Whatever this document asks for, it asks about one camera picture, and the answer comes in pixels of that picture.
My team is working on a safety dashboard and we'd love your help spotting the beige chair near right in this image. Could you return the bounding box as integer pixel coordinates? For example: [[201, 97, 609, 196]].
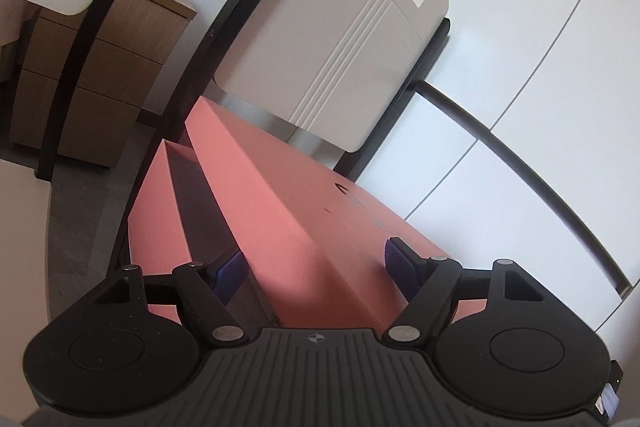
[[148, 0, 448, 174]]

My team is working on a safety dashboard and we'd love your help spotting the pink box base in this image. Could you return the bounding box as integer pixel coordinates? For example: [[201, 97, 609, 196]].
[[128, 141, 280, 336]]

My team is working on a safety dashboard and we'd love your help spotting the pink box lid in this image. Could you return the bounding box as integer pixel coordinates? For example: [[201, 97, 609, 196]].
[[183, 95, 490, 331]]

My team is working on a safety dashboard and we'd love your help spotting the wooden drawer cabinet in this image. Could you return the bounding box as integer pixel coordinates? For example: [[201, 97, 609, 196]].
[[1, 0, 196, 168]]

